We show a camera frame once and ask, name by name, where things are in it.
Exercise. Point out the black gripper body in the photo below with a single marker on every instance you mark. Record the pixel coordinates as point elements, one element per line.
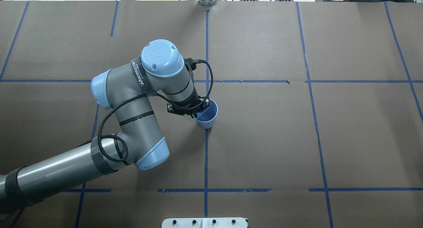
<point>188,108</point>

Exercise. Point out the blue ribbed paper cup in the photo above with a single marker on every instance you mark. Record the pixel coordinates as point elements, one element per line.
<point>206,119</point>

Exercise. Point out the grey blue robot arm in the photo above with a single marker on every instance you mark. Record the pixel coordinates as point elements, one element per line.
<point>128,134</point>

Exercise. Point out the blue tape strip lengthwise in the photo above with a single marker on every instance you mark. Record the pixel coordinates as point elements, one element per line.
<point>206,130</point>

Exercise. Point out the white plate with black knobs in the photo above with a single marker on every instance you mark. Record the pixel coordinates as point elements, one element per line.
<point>204,222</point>

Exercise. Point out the blue tape strip crosswise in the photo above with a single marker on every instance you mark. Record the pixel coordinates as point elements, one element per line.
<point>234,81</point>

